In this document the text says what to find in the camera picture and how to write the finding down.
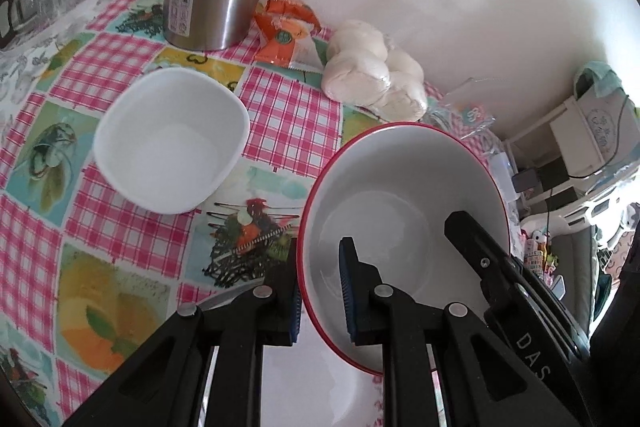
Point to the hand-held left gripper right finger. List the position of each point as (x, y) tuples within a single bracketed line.
[(347, 297)]

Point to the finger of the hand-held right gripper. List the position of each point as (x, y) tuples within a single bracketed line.
[(480, 252)]

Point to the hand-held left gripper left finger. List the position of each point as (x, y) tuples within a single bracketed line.
[(296, 322)]

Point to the red-rimmed white bowl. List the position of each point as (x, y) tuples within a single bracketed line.
[(400, 187)]

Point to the small white square bowl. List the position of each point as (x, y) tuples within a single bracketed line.
[(170, 142)]

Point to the translucent plastic box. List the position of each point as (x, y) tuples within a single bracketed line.
[(501, 174)]

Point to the black charger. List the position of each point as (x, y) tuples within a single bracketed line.
[(525, 182)]

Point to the white shelf unit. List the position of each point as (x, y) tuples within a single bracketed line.
[(562, 127)]

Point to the pink checkered printed tablecloth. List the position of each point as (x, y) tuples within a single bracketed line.
[(150, 232)]

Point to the white printed box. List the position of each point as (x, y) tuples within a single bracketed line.
[(607, 132)]

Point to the teal cloth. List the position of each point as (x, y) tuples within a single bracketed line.
[(597, 79)]

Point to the bag of white steamed buns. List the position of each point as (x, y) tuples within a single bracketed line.
[(360, 67)]

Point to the orange snack packet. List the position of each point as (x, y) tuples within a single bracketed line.
[(282, 37)]

